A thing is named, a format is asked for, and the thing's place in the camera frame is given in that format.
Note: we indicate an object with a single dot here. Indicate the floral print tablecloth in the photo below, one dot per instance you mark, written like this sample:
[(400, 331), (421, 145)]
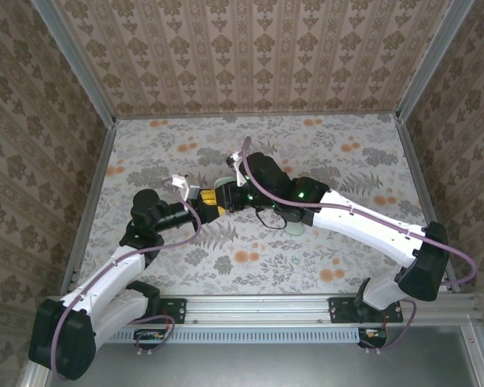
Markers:
[(266, 274)]

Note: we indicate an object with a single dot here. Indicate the grey metal sheet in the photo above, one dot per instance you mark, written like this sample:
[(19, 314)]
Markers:
[(266, 363)]

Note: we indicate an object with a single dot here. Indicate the mint green earbud charging case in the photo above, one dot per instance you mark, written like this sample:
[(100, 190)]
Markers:
[(225, 181)]

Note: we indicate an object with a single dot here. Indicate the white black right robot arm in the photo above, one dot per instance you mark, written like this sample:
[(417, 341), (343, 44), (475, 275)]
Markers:
[(367, 225)]

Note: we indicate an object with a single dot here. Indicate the pale green oval cover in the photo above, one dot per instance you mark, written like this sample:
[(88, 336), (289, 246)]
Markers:
[(295, 230)]

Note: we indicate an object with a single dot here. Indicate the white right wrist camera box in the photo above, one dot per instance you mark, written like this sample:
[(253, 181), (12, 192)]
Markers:
[(236, 159)]

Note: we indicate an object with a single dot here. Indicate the aluminium frame post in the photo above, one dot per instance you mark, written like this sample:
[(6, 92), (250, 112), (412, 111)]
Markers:
[(76, 60), (431, 60)]

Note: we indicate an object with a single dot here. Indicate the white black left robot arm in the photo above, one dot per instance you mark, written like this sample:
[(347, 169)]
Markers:
[(105, 282)]

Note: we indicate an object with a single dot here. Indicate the aluminium side rail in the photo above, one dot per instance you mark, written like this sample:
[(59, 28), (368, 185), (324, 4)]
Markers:
[(92, 201), (420, 181)]

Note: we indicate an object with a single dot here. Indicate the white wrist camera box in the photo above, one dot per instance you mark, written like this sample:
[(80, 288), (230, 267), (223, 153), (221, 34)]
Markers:
[(236, 159), (185, 186)]

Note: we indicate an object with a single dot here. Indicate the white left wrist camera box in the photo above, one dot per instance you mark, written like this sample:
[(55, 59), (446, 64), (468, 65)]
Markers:
[(185, 186)]

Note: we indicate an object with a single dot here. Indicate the aluminium front rail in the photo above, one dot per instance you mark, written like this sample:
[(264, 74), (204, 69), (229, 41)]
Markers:
[(246, 308)]

